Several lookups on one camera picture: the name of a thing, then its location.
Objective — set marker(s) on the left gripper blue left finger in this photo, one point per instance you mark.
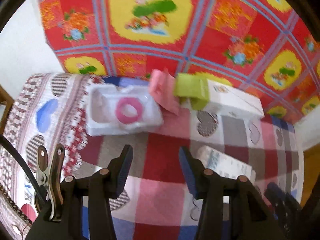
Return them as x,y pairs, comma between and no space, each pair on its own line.
123,168

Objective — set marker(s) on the white plastic tray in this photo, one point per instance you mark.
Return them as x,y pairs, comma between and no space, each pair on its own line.
113,110

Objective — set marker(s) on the metal spring clip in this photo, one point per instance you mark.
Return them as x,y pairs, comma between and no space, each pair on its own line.
48,175

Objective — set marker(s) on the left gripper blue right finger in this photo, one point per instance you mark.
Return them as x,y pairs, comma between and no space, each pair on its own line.
190,170

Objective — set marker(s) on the pink paper packet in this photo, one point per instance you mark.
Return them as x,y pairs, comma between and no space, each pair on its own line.
161,88

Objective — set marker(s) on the white tissue pack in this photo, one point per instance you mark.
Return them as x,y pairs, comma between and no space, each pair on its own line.
224,165

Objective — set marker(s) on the red yellow floral wall cloth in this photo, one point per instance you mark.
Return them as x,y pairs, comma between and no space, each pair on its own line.
260,46

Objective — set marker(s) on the plaid heart bed sheet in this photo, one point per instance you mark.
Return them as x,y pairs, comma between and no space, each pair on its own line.
155,204

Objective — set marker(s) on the white green carton box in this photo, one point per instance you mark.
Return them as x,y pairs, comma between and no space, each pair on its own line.
199,93

